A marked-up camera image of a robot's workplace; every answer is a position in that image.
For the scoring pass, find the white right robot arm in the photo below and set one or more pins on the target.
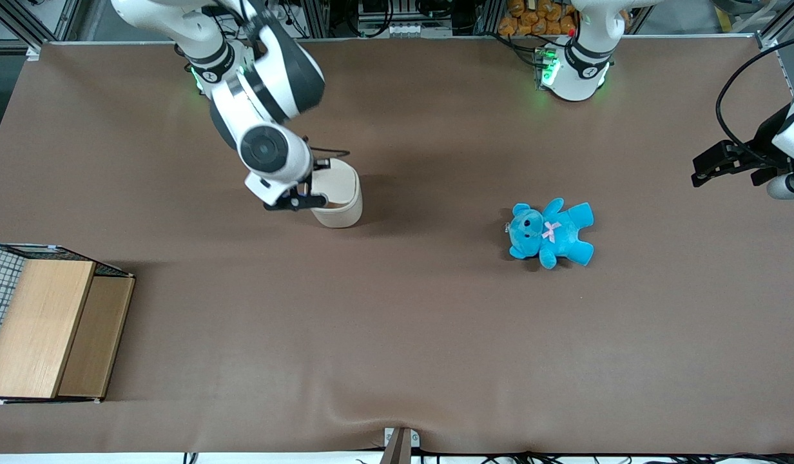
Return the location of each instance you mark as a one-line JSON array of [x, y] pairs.
[[268, 96]]

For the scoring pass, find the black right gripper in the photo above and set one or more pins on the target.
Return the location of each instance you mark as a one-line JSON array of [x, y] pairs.
[[319, 165]]

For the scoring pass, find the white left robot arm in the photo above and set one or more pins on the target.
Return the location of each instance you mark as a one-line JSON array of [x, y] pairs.
[[576, 69]]

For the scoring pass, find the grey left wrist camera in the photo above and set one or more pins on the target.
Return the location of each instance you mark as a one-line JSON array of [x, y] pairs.
[[790, 185]]

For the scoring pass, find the beige trash can with lid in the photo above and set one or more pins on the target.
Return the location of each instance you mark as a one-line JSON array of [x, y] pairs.
[[342, 193]]

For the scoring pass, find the metal table clamp bracket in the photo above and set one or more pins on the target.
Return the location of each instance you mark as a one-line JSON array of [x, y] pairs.
[[400, 444]]

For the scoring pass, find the brown table mat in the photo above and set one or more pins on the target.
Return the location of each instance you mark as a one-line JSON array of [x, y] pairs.
[[397, 335]]

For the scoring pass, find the blue teddy bear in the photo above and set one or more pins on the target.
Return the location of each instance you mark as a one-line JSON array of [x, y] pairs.
[[550, 233]]

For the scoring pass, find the orange plush toys pile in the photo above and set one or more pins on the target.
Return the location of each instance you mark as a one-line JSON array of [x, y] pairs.
[[535, 18]]

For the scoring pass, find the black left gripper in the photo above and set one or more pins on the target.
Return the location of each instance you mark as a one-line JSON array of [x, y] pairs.
[[760, 156]]

